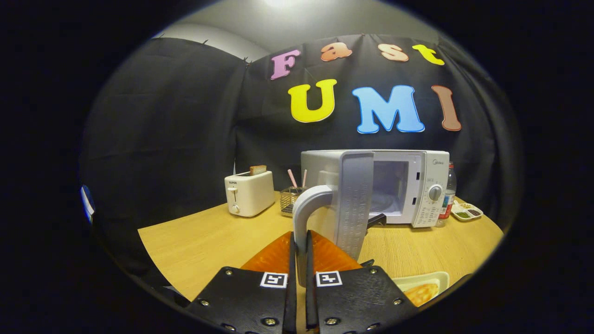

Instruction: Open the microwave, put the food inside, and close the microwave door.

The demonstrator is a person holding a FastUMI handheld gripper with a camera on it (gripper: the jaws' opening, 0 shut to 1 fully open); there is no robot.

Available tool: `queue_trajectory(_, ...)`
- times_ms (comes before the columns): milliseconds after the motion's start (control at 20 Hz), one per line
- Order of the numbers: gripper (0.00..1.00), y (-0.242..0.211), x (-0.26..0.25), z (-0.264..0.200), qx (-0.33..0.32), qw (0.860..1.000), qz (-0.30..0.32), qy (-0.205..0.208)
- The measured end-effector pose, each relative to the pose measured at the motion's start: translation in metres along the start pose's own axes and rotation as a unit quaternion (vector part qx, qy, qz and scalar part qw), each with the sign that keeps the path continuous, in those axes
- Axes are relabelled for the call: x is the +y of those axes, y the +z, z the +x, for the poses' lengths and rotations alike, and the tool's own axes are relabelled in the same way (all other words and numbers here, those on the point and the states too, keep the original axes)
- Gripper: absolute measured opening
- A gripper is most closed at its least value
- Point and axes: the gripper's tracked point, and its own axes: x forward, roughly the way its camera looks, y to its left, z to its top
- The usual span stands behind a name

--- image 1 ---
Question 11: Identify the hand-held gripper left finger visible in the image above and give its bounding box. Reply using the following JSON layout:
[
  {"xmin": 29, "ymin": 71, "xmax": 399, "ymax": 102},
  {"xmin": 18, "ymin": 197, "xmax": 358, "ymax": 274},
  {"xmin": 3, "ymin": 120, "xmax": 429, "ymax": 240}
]
[{"xmin": 186, "ymin": 231, "xmax": 298, "ymax": 334}]

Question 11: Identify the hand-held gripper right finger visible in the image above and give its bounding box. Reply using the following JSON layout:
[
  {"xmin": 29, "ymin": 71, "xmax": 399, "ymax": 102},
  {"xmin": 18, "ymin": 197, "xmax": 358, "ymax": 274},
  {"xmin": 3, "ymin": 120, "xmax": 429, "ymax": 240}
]
[{"xmin": 305, "ymin": 230, "xmax": 418, "ymax": 334}]

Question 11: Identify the white microwave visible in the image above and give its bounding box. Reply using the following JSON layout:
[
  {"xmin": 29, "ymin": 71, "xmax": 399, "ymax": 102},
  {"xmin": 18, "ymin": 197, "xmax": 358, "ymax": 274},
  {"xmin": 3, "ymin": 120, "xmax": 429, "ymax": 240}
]
[{"xmin": 292, "ymin": 149, "xmax": 450, "ymax": 288}]

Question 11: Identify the cream toaster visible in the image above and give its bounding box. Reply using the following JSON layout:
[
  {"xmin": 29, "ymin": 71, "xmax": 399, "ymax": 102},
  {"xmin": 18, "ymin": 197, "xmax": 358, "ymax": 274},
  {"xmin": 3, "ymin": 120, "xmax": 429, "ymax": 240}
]
[{"xmin": 225, "ymin": 170, "xmax": 276, "ymax": 218}]

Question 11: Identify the cream rectangular plate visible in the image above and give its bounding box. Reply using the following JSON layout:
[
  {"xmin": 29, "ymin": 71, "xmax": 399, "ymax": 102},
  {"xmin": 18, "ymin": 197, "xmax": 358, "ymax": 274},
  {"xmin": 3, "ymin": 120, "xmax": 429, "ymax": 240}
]
[{"xmin": 392, "ymin": 271, "xmax": 451, "ymax": 308}]

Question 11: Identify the clear plastic bottle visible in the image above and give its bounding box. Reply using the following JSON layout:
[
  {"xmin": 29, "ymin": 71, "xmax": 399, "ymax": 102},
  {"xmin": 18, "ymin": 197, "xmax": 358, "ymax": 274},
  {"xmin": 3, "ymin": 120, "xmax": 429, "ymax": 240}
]
[{"xmin": 436, "ymin": 161, "xmax": 458, "ymax": 227}]

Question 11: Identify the divided dish of beans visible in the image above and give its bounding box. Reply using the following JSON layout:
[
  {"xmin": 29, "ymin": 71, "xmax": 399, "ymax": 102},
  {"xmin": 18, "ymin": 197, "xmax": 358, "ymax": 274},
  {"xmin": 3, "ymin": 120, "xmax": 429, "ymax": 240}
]
[{"xmin": 451, "ymin": 201, "xmax": 484, "ymax": 222}]

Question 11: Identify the wire mesh basket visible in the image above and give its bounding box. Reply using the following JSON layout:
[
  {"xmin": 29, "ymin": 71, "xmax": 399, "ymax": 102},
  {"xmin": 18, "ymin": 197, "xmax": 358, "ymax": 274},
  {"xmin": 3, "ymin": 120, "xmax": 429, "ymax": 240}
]
[{"xmin": 280, "ymin": 186, "xmax": 307, "ymax": 218}]

